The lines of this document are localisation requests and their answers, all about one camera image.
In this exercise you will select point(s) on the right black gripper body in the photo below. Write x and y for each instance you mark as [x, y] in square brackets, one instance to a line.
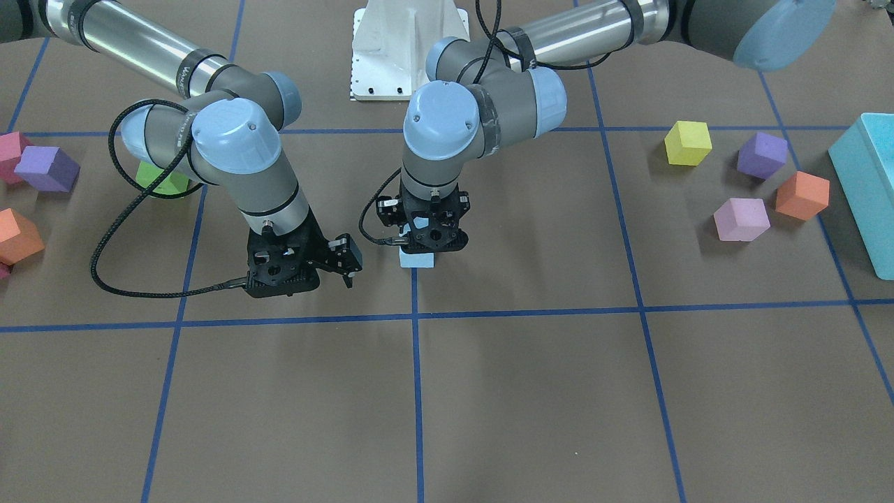
[318, 242]

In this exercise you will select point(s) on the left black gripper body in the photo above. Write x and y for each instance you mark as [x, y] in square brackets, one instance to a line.
[388, 210]

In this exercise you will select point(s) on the light blue block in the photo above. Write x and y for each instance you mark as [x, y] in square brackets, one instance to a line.
[411, 233]
[417, 261]

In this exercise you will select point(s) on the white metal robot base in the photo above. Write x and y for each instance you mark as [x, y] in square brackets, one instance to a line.
[391, 40]

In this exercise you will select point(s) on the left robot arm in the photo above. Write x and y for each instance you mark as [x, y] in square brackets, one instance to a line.
[758, 35]

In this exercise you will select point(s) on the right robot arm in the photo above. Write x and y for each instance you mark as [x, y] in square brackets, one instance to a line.
[192, 72]

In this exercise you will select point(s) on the green foam block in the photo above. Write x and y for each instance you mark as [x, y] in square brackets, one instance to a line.
[172, 185]

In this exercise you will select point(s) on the brown paper table mat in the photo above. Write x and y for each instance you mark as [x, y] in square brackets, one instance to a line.
[595, 341]

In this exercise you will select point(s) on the purple block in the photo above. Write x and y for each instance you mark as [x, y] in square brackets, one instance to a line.
[762, 155]
[47, 169]

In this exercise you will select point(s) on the yellow foam block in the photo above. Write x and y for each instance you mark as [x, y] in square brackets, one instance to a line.
[687, 143]

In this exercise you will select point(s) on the orange block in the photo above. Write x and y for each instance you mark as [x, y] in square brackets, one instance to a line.
[19, 237]
[803, 196]

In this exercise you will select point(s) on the maroon block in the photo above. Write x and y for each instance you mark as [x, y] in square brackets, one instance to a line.
[12, 147]

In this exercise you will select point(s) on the pink foam block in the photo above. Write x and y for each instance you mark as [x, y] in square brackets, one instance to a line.
[741, 220]

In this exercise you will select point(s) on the turquoise foam box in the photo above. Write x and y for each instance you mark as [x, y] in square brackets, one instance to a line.
[863, 161]

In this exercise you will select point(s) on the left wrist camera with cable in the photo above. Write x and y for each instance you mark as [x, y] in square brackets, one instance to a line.
[495, 92]

